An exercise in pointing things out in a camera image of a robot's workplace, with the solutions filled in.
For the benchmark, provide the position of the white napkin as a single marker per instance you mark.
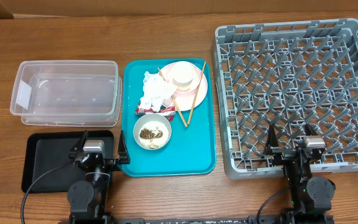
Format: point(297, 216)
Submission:
point(156, 91)

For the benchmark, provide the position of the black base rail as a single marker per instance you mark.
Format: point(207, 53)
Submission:
point(264, 219)

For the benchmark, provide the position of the large pink plate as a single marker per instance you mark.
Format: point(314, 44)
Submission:
point(185, 100)

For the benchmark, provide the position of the black plastic tray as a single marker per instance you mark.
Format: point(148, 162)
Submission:
point(44, 152)

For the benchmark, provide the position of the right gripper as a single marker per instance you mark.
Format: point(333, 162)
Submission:
point(283, 154)

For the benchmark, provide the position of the grey round bowl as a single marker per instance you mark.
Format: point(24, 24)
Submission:
point(144, 119)

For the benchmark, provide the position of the wooden chopstick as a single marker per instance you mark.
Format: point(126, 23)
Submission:
point(196, 94)
point(174, 101)

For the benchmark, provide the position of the cream paper cup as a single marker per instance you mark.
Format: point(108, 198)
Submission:
point(182, 74)

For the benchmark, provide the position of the teal plastic serving tray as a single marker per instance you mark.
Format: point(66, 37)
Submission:
point(190, 151)

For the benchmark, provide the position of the rice and food scraps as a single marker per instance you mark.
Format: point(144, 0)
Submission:
point(153, 135)

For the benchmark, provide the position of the brown cardboard backdrop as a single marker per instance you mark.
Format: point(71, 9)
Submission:
point(90, 8)

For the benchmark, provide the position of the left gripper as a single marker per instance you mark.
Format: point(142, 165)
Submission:
point(123, 155)

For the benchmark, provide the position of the red snack wrapper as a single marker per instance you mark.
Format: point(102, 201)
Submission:
point(166, 112)

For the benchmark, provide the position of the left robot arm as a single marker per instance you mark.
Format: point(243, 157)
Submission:
point(88, 198)

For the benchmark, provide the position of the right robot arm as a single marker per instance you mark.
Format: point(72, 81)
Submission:
point(310, 196)

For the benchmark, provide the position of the clear plastic waste bin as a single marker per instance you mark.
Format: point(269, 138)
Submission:
point(84, 93)

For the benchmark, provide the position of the small pink bowl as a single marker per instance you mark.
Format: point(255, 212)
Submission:
point(193, 85)

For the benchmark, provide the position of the grey plastic dish rack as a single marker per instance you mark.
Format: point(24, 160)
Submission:
point(286, 75)

